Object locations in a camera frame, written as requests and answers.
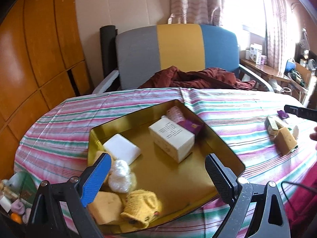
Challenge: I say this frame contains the white boxes on desk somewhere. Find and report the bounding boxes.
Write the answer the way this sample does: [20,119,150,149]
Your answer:
[245,43,267,66]

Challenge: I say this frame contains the white crinkled plastic bag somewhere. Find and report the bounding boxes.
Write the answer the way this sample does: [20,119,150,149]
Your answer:
[108,160,132,193]

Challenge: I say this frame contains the yellow knitted cup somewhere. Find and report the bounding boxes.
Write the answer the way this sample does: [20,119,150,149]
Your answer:
[120,189,162,229]

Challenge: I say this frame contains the pink hair roller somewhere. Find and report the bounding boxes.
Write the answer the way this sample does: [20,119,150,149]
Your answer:
[166,106,185,124]

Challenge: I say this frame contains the white soap block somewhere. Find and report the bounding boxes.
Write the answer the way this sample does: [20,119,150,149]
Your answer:
[103,134,141,165]

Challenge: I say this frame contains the small green box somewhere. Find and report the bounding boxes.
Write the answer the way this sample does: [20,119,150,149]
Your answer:
[264,117,279,136]

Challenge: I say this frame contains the patterned curtain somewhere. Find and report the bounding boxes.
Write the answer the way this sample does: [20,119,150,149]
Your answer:
[168,0,224,26]

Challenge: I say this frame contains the dark red cloth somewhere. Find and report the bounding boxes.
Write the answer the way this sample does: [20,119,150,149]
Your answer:
[139,66,256,90]

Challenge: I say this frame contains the white printed carton box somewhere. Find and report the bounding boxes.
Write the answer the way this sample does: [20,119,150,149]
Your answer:
[148,117,195,163]

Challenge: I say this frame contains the person hand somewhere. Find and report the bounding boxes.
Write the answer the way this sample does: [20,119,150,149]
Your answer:
[309,127,317,141]

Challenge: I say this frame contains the gold metal tray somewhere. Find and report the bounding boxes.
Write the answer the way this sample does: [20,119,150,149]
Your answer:
[87,99,245,228]

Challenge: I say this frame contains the striped tablecloth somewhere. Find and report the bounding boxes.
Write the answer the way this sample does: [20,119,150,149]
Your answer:
[13,86,317,238]

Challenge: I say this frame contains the wooden wardrobe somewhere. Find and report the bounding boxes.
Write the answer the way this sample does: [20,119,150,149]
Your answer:
[1,0,94,178]

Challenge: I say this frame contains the red bedding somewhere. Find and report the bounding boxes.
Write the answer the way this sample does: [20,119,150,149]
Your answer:
[285,164,316,237]

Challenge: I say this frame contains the purple candy packet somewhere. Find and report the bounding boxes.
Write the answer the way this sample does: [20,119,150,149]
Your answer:
[277,110,289,120]
[178,119,203,136]

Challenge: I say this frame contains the wooden side desk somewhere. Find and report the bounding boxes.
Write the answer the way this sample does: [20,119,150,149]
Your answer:
[240,59,291,83]

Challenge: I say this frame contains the grey yellow blue chair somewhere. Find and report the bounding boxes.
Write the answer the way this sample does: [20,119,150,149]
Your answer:
[94,24,273,93]

